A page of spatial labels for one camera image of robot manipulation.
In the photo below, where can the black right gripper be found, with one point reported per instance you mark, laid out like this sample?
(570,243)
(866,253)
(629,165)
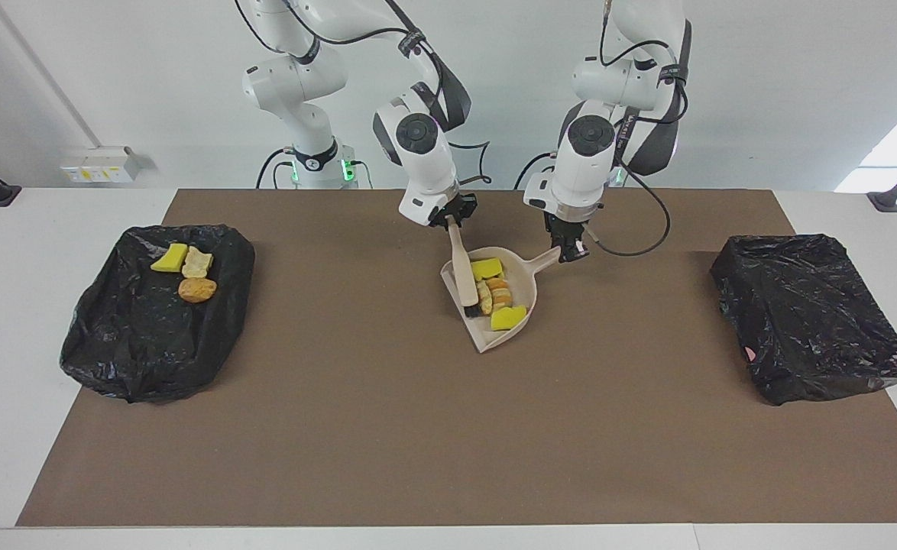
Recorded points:
(456,208)

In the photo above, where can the pale bread piece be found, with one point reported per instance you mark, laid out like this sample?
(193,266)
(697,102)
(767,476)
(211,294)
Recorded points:
(500,289)
(484,296)

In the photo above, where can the white wall outlet box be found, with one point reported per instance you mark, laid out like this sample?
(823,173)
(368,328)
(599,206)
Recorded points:
(101,164)

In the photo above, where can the yellow sponge piece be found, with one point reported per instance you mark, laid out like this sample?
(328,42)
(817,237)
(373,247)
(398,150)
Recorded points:
(170,259)
(487,268)
(508,318)

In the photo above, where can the black bag-lined trash bin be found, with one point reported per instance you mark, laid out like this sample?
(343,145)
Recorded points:
(135,344)

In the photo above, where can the beige plastic dustpan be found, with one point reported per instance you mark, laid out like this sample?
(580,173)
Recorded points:
(529,286)

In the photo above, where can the brown toy bread roll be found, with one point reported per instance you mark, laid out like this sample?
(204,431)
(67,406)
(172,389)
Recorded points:
(197,289)

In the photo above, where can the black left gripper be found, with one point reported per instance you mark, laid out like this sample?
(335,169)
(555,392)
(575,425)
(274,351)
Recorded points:
(567,225)

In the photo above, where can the striped toy croissant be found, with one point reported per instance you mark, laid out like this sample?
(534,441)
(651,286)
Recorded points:
(197,262)

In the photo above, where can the black bag-lined bin pink patch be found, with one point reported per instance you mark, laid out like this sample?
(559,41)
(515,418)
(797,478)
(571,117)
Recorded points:
(807,313)

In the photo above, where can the beige hand brush black bristles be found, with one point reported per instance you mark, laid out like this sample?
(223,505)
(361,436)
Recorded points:
(464,279)

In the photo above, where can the brown table mat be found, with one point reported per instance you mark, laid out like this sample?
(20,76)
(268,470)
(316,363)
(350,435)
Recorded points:
(448,473)

